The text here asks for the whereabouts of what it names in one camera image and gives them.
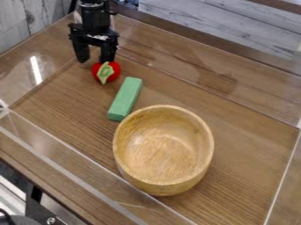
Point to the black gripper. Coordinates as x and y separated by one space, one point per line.
92 30

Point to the red plush strawberry toy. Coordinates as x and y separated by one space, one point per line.
105 72

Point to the green rectangular block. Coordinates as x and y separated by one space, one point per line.
124 99

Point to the wooden bowl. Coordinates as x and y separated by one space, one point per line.
163 148

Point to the clear acrylic front wall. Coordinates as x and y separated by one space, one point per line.
88 189

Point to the black metal table leg bracket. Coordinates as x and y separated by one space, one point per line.
36 211

